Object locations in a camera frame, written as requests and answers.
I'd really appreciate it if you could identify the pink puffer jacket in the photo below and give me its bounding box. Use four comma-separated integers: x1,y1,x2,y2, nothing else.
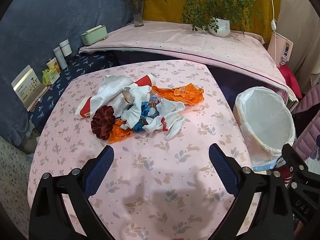
291,84,320,160

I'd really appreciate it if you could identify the beige curtain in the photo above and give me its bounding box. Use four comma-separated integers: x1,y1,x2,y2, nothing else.
276,0,320,93

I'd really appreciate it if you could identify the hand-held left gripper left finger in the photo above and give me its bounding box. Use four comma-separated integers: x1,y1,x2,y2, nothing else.
29,145,115,240

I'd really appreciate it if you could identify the pink device box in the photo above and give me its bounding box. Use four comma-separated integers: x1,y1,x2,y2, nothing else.
267,32,293,67

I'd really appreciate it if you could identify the dark red scrunchie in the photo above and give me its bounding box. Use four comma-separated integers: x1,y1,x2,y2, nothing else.
90,105,117,140

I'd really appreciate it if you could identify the white cloth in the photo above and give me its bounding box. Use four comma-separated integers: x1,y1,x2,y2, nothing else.
122,85,153,128

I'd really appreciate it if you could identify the pink cloth with dark stripe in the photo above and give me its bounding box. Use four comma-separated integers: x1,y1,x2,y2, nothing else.
79,21,298,105

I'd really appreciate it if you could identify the glass vase with red flowers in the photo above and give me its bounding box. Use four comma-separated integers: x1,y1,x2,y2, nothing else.
122,0,150,27

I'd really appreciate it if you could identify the yellow cloth backdrop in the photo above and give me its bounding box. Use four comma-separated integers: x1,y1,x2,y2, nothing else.
142,0,282,45

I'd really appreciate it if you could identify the white cotton glove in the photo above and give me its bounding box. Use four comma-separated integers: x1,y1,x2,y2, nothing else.
144,97,186,141

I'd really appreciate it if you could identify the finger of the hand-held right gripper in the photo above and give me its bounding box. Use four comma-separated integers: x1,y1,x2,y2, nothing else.
281,144,310,183

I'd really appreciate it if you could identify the large orange ruffled fabric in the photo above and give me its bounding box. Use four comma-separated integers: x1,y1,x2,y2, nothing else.
151,82,204,107

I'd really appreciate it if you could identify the white cable with switch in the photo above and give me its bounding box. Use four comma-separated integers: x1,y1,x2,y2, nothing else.
266,0,282,68

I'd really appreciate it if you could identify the green packet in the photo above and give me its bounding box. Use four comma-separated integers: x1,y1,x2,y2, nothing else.
42,69,59,85

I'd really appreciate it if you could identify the red and white tube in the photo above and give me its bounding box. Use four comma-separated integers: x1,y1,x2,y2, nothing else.
135,73,157,87

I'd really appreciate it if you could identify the white jar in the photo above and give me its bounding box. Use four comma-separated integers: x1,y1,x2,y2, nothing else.
59,39,73,57

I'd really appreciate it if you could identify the white paper towel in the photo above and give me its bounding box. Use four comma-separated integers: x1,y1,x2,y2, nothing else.
90,74,134,117

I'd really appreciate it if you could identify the green plant in white pot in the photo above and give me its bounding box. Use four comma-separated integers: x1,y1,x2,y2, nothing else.
164,0,263,38

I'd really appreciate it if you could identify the small orange ruffled fabric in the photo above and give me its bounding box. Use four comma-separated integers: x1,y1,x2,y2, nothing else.
109,119,134,143

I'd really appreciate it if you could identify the pale green box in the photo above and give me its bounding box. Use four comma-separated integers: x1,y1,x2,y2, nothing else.
80,25,108,46

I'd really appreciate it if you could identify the navy leaf print cloth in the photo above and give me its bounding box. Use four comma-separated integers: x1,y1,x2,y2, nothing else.
27,52,118,133

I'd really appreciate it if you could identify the pink rabbit print tablecloth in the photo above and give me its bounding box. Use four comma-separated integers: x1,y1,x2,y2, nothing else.
27,60,260,240

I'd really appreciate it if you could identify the blue measuring tape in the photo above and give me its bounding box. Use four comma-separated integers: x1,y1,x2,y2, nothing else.
131,100,163,133

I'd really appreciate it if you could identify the blue grey cloth backdrop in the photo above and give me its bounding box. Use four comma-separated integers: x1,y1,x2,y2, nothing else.
0,0,144,153

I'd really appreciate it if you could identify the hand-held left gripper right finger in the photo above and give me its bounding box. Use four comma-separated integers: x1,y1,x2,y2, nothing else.
209,143,294,240

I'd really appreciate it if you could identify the red cloth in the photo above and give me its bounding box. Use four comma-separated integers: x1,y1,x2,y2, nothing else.
279,65,303,99

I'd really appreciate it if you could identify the bin with white bag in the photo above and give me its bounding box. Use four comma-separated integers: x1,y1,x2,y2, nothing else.
233,86,297,172

